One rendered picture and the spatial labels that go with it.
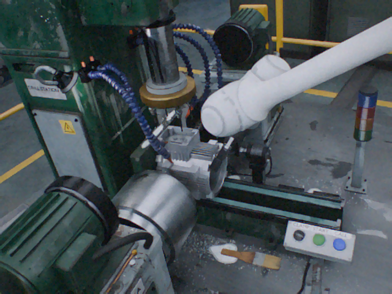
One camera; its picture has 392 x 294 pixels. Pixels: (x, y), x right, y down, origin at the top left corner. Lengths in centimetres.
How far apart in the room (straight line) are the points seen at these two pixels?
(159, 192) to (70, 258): 40
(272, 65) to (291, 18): 357
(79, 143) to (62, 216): 56
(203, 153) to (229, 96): 46
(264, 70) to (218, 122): 21
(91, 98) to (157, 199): 38
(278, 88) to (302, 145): 102
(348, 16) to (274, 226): 324
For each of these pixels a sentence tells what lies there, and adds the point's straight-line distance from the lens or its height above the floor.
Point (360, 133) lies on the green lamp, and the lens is 149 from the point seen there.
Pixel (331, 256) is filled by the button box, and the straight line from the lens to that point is 108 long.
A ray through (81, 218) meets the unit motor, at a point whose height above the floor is 133.
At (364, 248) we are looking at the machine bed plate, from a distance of 144.
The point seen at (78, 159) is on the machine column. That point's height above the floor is 112.
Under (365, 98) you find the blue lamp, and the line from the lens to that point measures 142.
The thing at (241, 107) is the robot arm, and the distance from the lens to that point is 88.
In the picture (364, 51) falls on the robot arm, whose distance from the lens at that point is 88.
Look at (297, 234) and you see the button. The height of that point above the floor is 107.
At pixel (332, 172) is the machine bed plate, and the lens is 171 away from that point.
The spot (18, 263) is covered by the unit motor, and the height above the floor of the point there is 134.
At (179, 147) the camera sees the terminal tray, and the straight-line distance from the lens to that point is 132.
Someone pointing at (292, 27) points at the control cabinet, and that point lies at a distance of 459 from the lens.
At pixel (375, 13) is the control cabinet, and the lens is 428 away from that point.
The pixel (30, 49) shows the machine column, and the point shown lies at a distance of 129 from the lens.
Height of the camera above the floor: 187
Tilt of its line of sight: 34 degrees down
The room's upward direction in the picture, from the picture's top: 9 degrees counter-clockwise
